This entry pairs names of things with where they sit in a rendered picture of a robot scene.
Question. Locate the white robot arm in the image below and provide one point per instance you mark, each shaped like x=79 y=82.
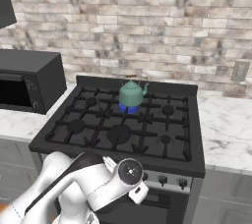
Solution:
x=98 y=182

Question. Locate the teal kettle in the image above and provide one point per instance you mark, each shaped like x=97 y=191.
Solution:
x=130 y=95

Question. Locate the blue burner flame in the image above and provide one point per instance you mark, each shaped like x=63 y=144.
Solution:
x=127 y=109

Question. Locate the black gas stove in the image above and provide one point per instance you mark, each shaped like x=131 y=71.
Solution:
x=131 y=136

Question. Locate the black stove knob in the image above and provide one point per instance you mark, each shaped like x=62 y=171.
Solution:
x=162 y=179
x=182 y=182
x=145 y=177

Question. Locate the black microwave oven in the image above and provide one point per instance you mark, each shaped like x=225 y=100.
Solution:
x=39 y=80

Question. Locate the black oven door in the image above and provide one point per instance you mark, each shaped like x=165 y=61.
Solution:
x=164 y=206

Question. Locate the grey drawer front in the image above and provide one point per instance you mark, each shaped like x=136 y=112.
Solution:
x=16 y=182
x=229 y=185
x=14 y=152

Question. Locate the grey cupboard door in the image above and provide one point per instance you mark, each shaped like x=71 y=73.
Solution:
x=223 y=213

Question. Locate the grey wall outlet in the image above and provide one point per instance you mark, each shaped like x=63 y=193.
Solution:
x=239 y=71

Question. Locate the dark wall cupboard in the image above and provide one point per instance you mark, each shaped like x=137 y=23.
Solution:
x=6 y=2

